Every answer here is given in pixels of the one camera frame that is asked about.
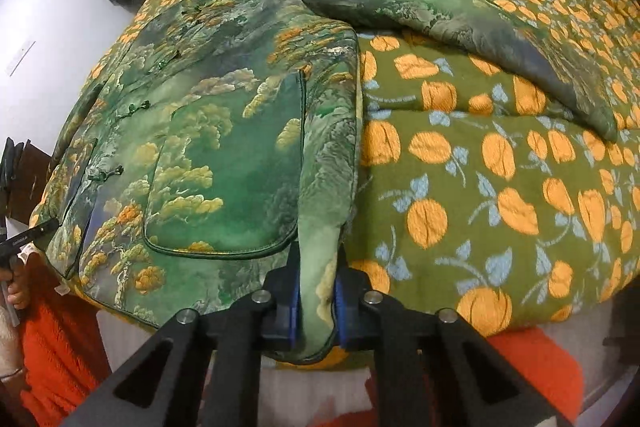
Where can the white wall plate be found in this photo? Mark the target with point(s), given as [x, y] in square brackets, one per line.
[21, 57]

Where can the person's left hand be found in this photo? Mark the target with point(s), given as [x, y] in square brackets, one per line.
[20, 287]

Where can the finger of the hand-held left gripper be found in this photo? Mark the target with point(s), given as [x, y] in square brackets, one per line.
[46, 226]

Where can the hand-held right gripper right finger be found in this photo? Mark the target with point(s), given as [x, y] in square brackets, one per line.
[341, 307]

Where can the person's left forearm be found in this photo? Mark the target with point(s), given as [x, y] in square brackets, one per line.
[10, 347]

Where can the person's orange fuzzy clothing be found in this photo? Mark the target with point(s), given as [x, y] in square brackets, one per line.
[60, 357]

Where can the olive orange floral quilt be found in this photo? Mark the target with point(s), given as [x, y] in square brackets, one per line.
[450, 187]

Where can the green landscape print padded jacket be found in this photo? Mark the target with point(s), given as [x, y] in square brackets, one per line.
[225, 157]

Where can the dark items on nightstand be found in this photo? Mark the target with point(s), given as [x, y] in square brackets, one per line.
[11, 162]

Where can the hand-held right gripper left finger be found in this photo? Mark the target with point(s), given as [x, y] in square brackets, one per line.
[295, 307]

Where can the white bed mattress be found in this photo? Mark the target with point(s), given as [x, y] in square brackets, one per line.
[592, 332]

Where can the dark wooden nightstand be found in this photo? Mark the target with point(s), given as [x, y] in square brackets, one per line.
[31, 182]

